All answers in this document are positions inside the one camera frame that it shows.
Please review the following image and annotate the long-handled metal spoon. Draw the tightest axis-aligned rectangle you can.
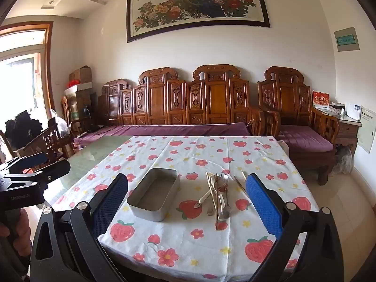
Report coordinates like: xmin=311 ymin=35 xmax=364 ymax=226
xmin=221 ymin=174 xmax=232 ymax=219

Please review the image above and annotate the translucent plastic bag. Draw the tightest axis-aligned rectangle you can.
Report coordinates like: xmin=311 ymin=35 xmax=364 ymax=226
xmin=50 ymin=109 xmax=71 ymax=137

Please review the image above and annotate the carved wooden dining chair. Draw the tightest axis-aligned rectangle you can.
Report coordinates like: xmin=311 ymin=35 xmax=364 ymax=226
xmin=15 ymin=117 xmax=74 ymax=160
xmin=60 ymin=95 xmax=92 ymax=133

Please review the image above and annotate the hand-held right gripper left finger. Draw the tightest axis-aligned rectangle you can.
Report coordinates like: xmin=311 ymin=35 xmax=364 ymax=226
xmin=29 ymin=173 xmax=129 ymax=282

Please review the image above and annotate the small brown cardboard box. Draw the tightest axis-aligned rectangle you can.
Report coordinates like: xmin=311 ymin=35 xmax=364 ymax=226
xmin=69 ymin=65 xmax=92 ymax=84

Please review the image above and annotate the carved wooden armchair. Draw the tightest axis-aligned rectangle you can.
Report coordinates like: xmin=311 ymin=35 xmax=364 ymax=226
xmin=258 ymin=66 xmax=340 ymax=185

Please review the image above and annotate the wooden side table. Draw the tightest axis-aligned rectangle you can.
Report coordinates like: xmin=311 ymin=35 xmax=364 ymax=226
xmin=333 ymin=109 xmax=362 ymax=157

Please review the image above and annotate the person's left hand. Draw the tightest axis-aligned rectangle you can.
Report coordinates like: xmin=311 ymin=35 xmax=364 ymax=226
xmin=0 ymin=210 xmax=31 ymax=259

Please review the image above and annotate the red desk calendar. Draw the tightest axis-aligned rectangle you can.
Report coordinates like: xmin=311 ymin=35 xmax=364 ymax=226
xmin=312 ymin=90 xmax=331 ymax=108

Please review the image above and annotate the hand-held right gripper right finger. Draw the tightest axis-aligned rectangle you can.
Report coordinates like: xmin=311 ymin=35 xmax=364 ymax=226
xmin=246 ymin=173 xmax=345 ymax=282

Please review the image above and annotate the long purple sofa cushion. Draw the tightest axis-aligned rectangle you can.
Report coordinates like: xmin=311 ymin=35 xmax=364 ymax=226
xmin=73 ymin=122 xmax=252 ymax=146

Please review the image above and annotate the rectangular metal tin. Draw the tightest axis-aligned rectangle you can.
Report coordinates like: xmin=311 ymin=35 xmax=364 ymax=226
xmin=127 ymin=168 xmax=180 ymax=222

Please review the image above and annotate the carved wooden sofa bench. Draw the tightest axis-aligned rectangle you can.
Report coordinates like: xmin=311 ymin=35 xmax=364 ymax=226
xmin=97 ymin=64 xmax=266 ymax=137

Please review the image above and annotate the wooden door frame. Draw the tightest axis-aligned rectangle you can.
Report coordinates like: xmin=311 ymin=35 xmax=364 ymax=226
xmin=0 ymin=20 xmax=56 ymax=118

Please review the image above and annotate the framed peacock painting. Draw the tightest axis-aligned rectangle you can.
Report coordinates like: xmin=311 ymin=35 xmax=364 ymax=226
xmin=126 ymin=0 xmax=271 ymax=43

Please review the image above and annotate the strawberry print tablecloth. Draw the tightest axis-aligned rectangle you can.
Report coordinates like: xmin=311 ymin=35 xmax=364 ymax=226
xmin=50 ymin=136 xmax=319 ymax=280

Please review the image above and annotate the clear plastic bag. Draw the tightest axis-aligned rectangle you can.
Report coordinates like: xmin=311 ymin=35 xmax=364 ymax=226
xmin=332 ymin=145 xmax=353 ymax=176

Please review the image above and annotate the copper coloured chopstick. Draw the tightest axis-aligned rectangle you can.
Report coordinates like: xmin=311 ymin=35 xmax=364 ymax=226
xmin=233 ymin=176 xmax=247 ymax=193

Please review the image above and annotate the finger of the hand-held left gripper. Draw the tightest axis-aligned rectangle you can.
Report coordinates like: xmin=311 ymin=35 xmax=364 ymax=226
xmin=28 ymin=159 xmax=71 ymax=188
xmin=6 ymin=152 xmax=49 ymax=171

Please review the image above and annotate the white wall panel door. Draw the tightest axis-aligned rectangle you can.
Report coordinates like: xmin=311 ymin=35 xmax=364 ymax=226
xmin=356 ymin=106 xmax=376 ymax=154

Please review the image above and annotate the green and white wall box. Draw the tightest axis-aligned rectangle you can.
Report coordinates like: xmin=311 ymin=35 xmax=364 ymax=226
xmin=334 ymin=27 xmax=360 ymax=53

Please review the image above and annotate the purple armchair cushion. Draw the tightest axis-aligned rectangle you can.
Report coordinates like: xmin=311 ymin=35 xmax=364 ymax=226
xmin=278 ymin=125 xmax=334 ymax=153

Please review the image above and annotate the silver metal fork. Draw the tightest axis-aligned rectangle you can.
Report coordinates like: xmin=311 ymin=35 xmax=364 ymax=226
xmin=213 ymin=173 xmax=224 ymax=221

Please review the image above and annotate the white flat cardboard box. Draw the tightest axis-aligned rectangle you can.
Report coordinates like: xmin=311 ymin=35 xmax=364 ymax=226
xmin=64 ymin=83 xmax=93 ymax=96

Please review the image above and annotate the black cloth pile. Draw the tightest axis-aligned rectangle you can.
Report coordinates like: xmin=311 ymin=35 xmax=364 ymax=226
xmin=4 ymin=111 xmax=42 ymax=150

